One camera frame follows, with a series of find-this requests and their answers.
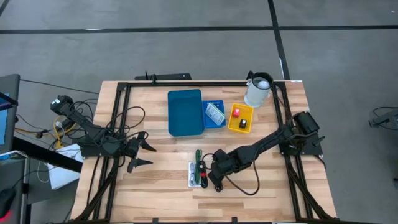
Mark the black power adapter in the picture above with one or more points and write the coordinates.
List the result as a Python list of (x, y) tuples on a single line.
[(243, 124)]

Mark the black floor stand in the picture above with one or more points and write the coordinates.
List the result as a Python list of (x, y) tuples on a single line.
[(384, 118)]

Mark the black aluminium table frame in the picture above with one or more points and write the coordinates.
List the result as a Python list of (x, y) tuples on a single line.
[(186, 84)]

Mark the white ball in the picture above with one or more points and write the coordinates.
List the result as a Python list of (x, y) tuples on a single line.
[(263, 84)]

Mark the yellow plastic bin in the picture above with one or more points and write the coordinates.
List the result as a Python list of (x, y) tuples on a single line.
[(248, 109)]

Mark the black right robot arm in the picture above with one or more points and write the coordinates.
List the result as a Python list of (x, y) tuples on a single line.
[(267, 141)]

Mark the black box with antennas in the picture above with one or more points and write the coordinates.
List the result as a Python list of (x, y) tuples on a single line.
[(161, 76)]

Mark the small blue plastic basket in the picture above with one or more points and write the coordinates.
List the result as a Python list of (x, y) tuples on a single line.
[(209, 123)]

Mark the pink-red adapter block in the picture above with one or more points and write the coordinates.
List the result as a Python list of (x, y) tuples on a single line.
[(236, 112)]

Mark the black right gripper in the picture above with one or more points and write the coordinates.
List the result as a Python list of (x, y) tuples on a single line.
[(225, 165)]

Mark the white table tag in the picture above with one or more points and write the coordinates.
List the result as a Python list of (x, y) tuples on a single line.
[(297, 81)]

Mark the white box with green edge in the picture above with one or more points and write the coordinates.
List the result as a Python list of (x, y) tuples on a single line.
[(215, 113)]

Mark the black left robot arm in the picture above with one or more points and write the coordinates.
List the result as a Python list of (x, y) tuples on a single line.
[(90, 129)]

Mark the large teal plastic bin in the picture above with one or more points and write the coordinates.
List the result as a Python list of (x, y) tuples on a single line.
[(185, 112)]

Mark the black bar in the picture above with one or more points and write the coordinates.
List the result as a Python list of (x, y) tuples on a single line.
[(46, 154)]

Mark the white box on floor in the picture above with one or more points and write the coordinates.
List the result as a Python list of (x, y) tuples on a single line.
[(62, 174)]

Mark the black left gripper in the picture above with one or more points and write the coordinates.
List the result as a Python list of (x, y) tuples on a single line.
[(133, 148)]

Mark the white cylindrical container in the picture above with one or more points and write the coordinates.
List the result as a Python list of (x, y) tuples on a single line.
[(253, 95)]

